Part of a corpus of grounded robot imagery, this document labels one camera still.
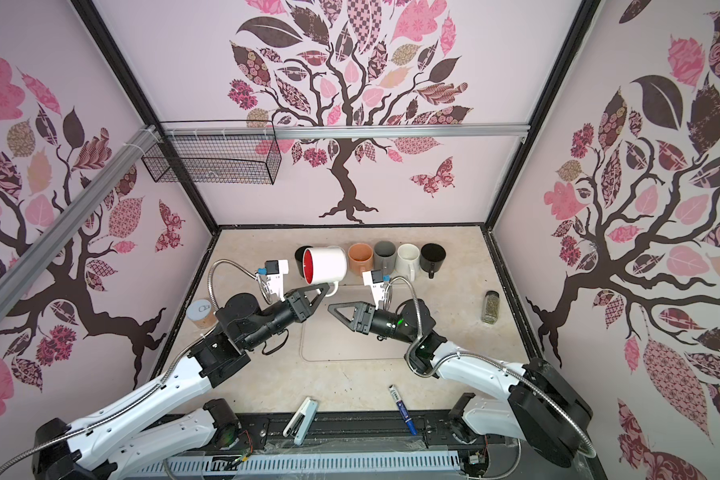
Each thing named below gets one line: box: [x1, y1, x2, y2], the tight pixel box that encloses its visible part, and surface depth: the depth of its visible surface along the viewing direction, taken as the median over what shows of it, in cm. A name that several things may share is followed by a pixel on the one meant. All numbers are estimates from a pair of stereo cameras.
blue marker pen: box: [388, 384, 418, 436], surface depth 77 cm
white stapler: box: [283, 397, 319, 446], surface depth 75 cm
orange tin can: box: [186, 299, 217, 329], surface depth 92 cm
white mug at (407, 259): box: [395, 243, 421, 282], surface depth 103 cm
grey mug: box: [373, 240, 397, 275], surface depth 102 cm
